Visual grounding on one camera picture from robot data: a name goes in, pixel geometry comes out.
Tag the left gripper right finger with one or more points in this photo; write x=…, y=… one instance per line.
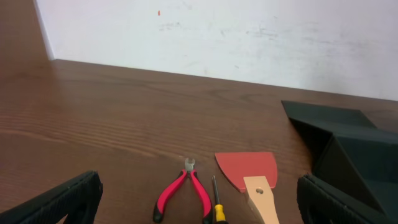
x=320, y=202

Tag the black yellow screwdriver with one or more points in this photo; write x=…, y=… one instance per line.
x=219, y=212

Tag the black open gift box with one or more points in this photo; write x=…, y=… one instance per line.
x=349, y=152

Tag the orange scraper wooden handle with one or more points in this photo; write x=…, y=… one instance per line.
x=254, y=174

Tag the red handled pliers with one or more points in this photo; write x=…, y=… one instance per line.
x=189, y=190

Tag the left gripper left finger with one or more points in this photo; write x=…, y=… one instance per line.
x=74, y=201

